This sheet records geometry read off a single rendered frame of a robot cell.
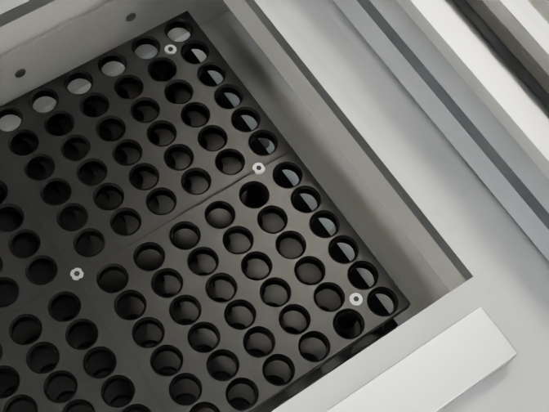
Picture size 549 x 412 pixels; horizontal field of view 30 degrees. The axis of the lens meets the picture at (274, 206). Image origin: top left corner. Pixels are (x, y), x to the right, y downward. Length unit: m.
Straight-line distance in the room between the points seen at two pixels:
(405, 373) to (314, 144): 0.20
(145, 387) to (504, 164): 0.17
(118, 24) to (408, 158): 0.18
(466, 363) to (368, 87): 0.12
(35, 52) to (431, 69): 0.20
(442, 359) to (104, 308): 0.14
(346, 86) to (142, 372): 0.14
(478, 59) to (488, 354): 0.11
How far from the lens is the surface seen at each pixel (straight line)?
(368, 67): 0.44
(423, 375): 0.37
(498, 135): 0.39
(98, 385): 0.42
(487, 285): 0.40
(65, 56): 0.52
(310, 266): 0.47
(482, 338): 0.38
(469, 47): 0.40
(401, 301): 0.44
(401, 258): 0.52
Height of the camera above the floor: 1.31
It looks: 65 degrees down
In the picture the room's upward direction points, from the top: 11 degrees clockwise
